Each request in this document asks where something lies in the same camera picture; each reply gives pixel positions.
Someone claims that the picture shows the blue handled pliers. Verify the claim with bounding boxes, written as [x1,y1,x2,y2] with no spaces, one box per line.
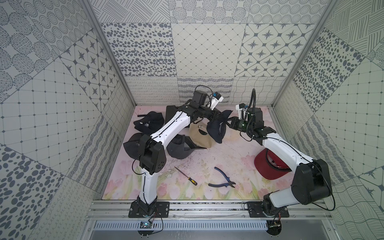
[208,166,237,189]

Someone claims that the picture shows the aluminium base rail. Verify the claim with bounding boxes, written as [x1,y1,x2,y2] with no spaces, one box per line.
[85,200,331,232]

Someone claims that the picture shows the yellow handled screwdriver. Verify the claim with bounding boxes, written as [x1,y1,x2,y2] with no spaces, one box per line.
[175,167,198,186]

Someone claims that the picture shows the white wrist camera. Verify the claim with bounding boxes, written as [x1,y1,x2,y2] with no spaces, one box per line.
[236,103,249,121]
[210,92,224,110]

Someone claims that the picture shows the beige baseball cap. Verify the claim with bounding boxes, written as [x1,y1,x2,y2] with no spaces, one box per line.
[189,122,215,149]

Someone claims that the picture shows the black plastic tool case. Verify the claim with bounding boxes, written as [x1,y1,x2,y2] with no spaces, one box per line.
[165,105,179,124]

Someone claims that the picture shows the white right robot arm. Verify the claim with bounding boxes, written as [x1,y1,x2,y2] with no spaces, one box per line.
[228,104,333,216]

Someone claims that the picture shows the navy baseball cap metal buckle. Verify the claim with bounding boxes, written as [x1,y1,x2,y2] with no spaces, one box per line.
[134,111,165,135]

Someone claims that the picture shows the dark grey baseball cap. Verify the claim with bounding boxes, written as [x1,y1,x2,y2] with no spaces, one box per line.
[123,133,144,159]

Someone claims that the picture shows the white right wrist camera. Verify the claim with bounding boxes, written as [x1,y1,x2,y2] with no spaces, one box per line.
[236,103,249,121]

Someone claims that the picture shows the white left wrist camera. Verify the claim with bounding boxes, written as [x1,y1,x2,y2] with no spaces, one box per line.
[210,92,224,110]

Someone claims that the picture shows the dark red baseball cap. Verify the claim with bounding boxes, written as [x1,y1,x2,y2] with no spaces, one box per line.
[254,148,292,180]

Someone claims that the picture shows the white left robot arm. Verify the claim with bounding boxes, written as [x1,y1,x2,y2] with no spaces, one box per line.
[137,90,224,215]

